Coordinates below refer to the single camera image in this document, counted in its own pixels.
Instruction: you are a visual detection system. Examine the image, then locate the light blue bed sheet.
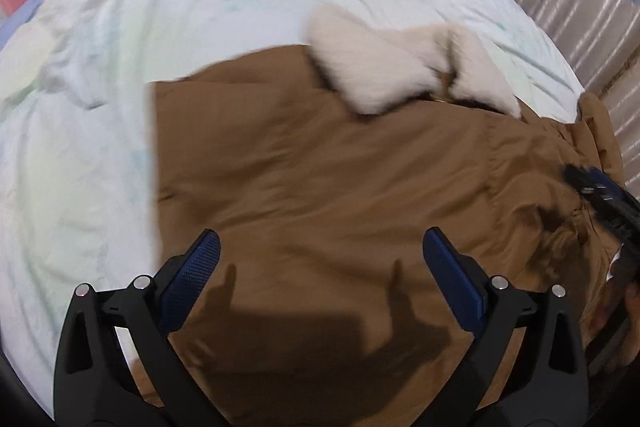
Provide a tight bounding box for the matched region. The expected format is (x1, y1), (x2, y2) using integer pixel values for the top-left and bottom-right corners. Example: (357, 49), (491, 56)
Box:
(0, 0), (44, 50)

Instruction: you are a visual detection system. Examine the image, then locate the brown puffer jacket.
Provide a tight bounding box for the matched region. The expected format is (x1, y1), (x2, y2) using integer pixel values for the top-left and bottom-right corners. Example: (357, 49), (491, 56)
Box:
(153, 5), (625, 426)

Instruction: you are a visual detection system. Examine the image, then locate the person's right hand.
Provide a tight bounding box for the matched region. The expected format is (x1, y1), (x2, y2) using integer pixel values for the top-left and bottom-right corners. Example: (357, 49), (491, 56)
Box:
(589, 254), (639, 365)

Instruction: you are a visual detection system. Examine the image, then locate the pale floral duvet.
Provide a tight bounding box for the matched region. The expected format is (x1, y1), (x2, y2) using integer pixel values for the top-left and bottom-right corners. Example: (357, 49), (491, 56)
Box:
(1, 0), (582, 410)

